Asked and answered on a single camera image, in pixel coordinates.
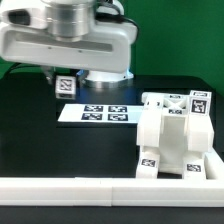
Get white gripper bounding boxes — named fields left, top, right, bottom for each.
left=0, top=23, right=136, bottom=87

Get white cube nut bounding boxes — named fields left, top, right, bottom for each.
left=55, top=76, right=76, bottom=99
left=189, top=90, right=212, bottom=116

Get white chair seat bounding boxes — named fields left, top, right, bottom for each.
left=139, top=106, right=206, bottom=174

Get white cube nut front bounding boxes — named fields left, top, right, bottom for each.
left=189, top=90, right=212, bottom=116

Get white long chair back bar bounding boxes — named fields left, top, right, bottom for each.
left=137, top=90, right=214, bottom=152

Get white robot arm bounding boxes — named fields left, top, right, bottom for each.
left=0, top=0, right=139, bottom=86

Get white tag base sheet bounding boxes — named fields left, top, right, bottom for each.
left=58, top=104, right=143, bottom=124

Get white L-shaped fence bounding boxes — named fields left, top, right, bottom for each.
left=0, top=151, right=224, bottom=207

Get black cables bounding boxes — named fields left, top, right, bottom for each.
left=4, top=61, right=43, bottom=79

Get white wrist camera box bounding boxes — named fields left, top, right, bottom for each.
left=0, top=0, right=47, bottom=29

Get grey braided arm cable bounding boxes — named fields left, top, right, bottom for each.
left=96, top=0, right=139, bottom=38

